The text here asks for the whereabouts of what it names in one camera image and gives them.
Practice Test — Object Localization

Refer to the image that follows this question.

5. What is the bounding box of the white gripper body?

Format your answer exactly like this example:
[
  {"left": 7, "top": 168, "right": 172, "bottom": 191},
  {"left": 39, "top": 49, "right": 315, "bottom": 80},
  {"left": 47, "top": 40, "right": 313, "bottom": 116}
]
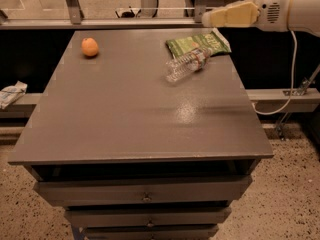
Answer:
[{"left": 246, "top": 0, "right": 291, "bottom": 32}]

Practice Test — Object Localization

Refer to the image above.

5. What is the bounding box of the black white object on floor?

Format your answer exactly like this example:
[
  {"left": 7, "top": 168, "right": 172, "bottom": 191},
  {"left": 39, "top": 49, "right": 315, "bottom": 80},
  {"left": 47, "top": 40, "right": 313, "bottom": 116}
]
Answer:
[{"left": 115, "top": 7, "right": 141, "bottom": 18}]

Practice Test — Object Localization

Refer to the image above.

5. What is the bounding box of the white folded cloth packet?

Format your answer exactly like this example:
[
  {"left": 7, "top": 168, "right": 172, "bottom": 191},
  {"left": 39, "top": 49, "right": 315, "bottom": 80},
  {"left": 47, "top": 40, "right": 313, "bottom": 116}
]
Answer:
[{"left": 0, "top": 81, "right": 27, "bottom": 110}]

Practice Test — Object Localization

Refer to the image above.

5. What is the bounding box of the middle grey drawer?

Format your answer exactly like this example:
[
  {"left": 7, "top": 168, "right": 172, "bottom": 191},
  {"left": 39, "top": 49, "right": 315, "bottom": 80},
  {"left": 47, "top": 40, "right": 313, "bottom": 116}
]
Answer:
[{"left": 65, "top": 207, "right": 231, "bottom": 228}]

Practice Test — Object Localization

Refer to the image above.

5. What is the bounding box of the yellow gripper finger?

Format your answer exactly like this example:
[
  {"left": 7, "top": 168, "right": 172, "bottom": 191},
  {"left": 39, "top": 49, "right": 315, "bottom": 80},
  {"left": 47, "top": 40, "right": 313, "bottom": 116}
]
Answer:
[{"left": 202, "top": 1, "right": 259, "bottom": 28}]

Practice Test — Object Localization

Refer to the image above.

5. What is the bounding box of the orange fruit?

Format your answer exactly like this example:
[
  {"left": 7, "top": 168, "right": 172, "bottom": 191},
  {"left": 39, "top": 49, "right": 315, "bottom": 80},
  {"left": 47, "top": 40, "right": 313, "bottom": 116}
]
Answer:
[{"left": 81, "top": 38, "right": 99, "bottom": 57}]

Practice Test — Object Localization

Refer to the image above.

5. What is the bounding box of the green chip bag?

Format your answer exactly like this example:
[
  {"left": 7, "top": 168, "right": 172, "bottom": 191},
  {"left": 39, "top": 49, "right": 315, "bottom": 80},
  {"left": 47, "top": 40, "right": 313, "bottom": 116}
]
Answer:
[{"left": 166, "top": 28, "right": 231, "bottom": 58}]

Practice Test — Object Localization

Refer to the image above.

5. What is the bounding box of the grey metal rail frame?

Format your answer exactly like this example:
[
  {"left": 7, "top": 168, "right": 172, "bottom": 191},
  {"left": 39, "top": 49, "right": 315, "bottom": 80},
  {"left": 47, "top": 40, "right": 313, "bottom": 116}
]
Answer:
[{"left": 0, "top": 0, "right": 320, "bottom": 30}]

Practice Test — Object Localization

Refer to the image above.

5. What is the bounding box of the clear plastic water bottle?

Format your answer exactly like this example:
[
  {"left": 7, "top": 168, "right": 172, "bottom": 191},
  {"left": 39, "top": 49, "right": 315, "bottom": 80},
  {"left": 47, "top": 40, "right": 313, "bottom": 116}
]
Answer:
[{"left": 166, "top": 47, "right": 212, "bottom": 83}]

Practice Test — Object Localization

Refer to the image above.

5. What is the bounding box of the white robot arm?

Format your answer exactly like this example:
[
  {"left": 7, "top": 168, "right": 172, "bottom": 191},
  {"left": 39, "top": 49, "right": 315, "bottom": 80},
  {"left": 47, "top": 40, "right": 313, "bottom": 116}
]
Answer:
[{"left": 202, "top": 0, "right": 320, "bottom": 37}]

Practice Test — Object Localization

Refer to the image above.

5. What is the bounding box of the grey drawer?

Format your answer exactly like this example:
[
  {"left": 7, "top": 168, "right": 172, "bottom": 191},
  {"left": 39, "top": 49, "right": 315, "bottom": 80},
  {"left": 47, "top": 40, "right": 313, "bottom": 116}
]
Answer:
[
  {"left": 84, "top": 225, "right": 218, "bottom": 240},
  {"left": 65, "top": 207, "right": 231, "bottom": 228},
  {"left": 34, "top": 175, "right": 252, "bottom": 207}
]

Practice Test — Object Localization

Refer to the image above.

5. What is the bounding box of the bottom grey drawer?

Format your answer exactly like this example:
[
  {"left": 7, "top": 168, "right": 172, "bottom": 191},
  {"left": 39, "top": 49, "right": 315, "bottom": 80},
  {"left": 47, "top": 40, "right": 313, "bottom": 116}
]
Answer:
[{"left": 84, "top": 225, "right": 218, "bottom": 240}]

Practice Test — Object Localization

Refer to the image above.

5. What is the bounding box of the grey drawer cabinet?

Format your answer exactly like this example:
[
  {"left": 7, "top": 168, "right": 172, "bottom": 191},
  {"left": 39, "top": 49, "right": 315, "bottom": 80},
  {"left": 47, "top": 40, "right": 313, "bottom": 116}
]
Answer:
[{"left": 8, "top": 28, "right": 275, "bottom": 240}]

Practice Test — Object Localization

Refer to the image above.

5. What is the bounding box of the top grey drawer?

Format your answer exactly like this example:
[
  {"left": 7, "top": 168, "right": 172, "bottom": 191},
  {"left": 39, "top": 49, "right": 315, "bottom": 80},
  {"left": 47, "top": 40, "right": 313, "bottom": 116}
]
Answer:
[{"left": 34, "top": 175, "right": 252, "bottom": 207}]

